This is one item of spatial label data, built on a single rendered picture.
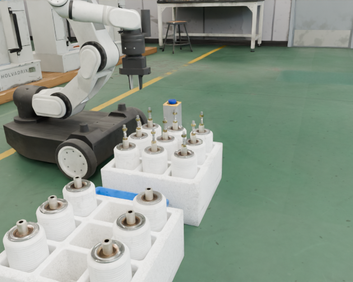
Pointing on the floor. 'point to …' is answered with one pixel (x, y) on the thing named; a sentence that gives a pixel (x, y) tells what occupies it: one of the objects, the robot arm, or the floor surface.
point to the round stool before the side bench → (179, 34)
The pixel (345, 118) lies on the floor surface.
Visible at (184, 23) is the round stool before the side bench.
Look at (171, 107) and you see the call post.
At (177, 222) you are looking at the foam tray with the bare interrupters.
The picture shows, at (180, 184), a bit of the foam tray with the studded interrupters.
